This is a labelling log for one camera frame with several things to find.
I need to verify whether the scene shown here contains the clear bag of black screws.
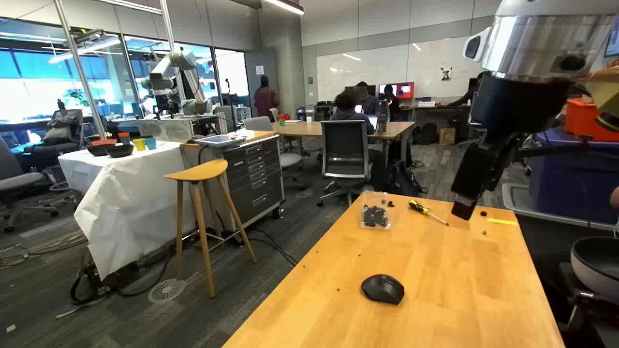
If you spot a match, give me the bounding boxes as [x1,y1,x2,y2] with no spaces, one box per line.
[357,202,394,233]

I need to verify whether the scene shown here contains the table with white cloth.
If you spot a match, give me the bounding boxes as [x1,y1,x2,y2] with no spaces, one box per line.
[56,140,199,283]

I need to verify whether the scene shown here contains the yellow black handled screwdriver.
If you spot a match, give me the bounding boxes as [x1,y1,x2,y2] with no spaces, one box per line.
[406,200,450,229]

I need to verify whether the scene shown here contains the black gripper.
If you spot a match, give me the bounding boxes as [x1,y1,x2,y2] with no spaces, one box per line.
[448,72,576,223]

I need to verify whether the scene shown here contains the grey drawer cabinet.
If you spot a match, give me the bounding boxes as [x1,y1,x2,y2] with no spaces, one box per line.
[218,132,288,229]

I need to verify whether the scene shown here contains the light grey office chair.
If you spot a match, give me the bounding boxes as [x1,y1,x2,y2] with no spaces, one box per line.
[241,115,305,194]

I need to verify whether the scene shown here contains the seated person dark hair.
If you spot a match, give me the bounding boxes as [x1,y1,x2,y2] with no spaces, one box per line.
[330,88,377,136]

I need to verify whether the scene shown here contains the standing person maroon top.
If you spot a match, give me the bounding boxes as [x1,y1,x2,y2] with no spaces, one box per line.
[251,74,282,123]

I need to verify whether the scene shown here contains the wooden office desk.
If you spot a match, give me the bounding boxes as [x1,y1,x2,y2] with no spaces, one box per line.
[272,119,416,142]

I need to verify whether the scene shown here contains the orange plastic bin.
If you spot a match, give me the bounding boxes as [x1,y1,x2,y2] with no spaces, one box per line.
[563,98,619,146]

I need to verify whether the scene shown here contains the wall whiteboard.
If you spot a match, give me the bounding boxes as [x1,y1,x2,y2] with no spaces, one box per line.
[315,38,487,103]

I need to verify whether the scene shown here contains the red computer monitor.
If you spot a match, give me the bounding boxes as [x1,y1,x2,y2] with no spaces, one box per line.
[392,82,416,103]

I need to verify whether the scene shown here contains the black office chair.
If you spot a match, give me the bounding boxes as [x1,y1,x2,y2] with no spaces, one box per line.
[0,136,62,237]

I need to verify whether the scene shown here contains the black bowl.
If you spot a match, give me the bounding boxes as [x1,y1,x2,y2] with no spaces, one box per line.
[104,142,135,161]

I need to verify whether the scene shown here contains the grey mesh office chair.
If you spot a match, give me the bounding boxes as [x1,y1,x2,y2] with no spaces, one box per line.
[315,119,373,210]

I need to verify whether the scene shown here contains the wooden bar stool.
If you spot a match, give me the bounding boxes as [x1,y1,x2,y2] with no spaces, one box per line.
[162,157,259,301]

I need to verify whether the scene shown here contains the black computer mouse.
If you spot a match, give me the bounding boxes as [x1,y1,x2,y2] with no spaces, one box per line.
[359,273,406,308]

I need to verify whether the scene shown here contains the red black tray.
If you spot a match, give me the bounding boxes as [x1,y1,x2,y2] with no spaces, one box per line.
[87,138,120,159]

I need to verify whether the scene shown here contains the black floor cables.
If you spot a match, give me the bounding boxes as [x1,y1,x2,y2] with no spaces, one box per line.
[67,248,180,308]

